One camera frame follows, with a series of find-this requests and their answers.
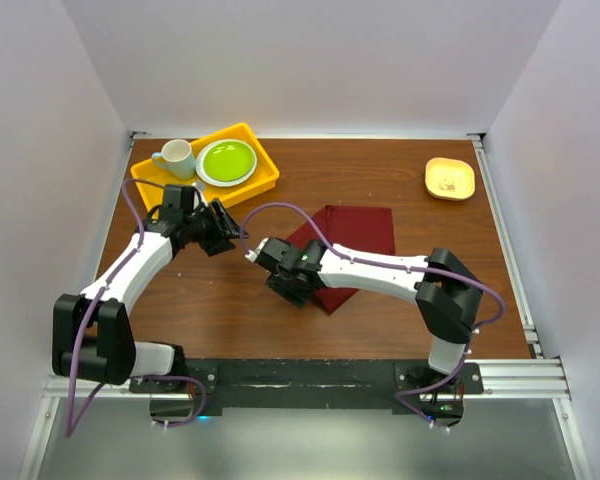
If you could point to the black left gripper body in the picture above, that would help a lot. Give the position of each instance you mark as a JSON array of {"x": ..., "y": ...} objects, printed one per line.
[{"x": 206, "y": 230}]

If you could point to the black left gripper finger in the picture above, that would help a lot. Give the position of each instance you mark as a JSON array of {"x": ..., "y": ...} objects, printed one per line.
[
  {"x": 231, "y": 227},
  {"x": 216, "y": 210}
]

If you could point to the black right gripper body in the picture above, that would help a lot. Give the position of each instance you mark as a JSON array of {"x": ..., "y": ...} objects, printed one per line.
[{"x": 282, "y": 286}]

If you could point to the dark red cloth napkin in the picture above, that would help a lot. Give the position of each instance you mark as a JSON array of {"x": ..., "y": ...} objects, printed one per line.
[{"x": 361, "y": 228}]

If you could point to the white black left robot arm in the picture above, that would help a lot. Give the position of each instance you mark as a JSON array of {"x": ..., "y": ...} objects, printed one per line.
[{"x": 92, "y": 336}]

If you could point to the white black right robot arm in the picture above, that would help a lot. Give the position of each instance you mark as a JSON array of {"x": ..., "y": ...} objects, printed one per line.
[{"x": 443, "y": 289}]

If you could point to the yellow plastic tray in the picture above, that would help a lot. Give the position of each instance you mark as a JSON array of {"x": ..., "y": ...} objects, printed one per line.
[{"x": 162, "y": 192}]

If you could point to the green plate white rim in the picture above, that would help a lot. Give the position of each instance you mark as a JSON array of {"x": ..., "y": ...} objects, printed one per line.
[{"x": 226, "y": 163}]

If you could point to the light blue ceramic mug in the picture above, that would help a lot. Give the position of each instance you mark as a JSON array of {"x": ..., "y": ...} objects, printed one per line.
[{"x": 176, "y": 156}]

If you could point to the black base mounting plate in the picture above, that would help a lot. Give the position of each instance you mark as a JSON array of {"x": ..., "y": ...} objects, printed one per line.
[{"x": 308, "y": 384}]

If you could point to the small yellow square dish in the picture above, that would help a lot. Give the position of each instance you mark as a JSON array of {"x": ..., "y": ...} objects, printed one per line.
[{"x": 449, "y": 179}]

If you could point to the aluminium frame rail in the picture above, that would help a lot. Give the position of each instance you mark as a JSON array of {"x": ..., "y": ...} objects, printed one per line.
[{"x": 501, "y": 379}]

